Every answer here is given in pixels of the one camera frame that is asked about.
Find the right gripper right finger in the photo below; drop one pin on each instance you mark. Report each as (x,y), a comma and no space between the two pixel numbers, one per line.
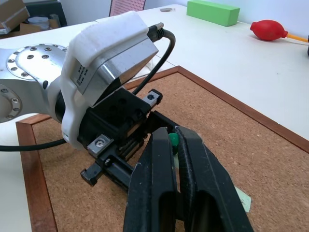
(210,188)

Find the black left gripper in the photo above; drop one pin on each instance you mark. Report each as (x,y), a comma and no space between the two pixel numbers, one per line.
(120,113)

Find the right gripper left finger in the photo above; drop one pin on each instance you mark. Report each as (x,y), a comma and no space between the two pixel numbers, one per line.
(149,183)

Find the green pushpin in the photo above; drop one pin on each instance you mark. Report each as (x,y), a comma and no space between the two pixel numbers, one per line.
(173,139)

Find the light green paper note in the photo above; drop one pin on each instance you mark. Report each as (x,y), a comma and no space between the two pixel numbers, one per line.
(244,200)

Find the brown cardboard box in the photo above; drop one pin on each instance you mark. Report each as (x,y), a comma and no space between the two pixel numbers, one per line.
(12,13)

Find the small grey flat object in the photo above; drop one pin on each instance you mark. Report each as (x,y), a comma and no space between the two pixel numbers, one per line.
(167,9)

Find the pink perforated board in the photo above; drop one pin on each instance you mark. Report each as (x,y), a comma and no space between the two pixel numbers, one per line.
(128,6)

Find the green rectangular block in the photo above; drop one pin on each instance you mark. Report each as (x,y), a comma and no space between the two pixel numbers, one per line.
(212,10)

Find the red rubber air blower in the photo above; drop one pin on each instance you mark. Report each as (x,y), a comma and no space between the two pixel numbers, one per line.
(266,30)

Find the cork board with wooden frame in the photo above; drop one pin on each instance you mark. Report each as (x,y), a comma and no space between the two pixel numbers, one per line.
(241,149)

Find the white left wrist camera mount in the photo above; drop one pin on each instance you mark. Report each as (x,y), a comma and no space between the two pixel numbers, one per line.
(108,33)

